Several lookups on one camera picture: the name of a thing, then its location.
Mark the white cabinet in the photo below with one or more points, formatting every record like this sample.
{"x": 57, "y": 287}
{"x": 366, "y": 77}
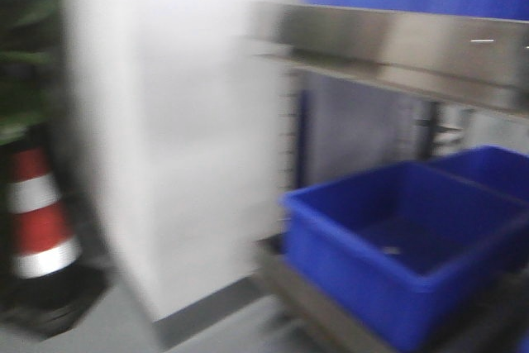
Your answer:
{"x": 176, "y": 139}

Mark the blue bin on cart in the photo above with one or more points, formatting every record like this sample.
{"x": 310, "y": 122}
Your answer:
{"x": 403, "y": 246}

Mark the red white traffic cone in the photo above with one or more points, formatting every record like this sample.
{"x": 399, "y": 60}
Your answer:
{"x": 44, "y": 242}

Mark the stainless steel shelf rail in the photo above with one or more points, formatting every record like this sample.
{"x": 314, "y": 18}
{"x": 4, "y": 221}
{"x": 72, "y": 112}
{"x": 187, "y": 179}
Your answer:
{"x": 478, "y": 62}

